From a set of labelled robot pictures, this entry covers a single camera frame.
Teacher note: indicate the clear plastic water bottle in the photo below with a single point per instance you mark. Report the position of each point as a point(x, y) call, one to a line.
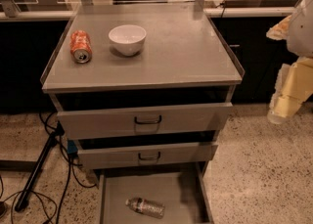
point(146, 207)

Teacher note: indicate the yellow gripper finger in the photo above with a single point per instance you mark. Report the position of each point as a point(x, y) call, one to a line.
point(294, 85)
point(280, 30)

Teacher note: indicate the orange soda can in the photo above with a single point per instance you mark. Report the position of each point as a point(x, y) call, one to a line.
point(80, 47)

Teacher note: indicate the grey bottom drawer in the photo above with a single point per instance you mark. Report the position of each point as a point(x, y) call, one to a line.
point(178, 187)

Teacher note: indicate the grey drawer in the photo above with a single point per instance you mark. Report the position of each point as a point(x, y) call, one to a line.
point(147, 155)
point(178, 187)
point(144, 121)

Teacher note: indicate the grey middle drawer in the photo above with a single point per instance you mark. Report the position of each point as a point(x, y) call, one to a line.
point(147, 155)

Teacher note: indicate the grey drawer cabinet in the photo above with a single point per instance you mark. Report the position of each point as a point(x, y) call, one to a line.
point(184, 61)

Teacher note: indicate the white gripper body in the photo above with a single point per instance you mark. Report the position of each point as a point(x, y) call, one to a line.
point(302, 30)

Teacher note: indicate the white ceramic bowl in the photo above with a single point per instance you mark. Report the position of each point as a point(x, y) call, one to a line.
point(128, 39)

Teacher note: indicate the grey top drawer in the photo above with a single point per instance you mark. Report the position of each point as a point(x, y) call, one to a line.
point(144, 121)

